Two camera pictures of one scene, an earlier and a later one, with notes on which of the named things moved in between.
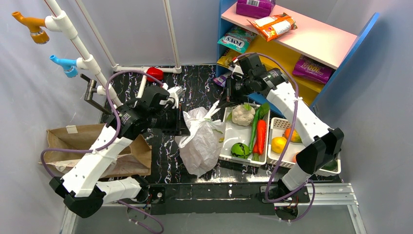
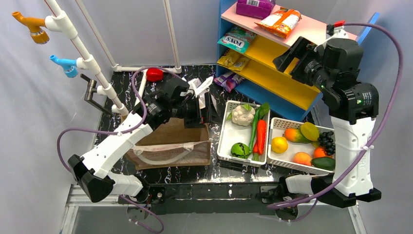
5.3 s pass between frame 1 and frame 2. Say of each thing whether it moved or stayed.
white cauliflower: stayed
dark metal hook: stayed
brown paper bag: moved
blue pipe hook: stayed
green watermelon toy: stayed
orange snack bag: moved
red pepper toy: stayed
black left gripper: moved
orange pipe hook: stayed
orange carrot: stayed
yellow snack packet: stayed
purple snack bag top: stayed
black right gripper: moved
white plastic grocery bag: moved
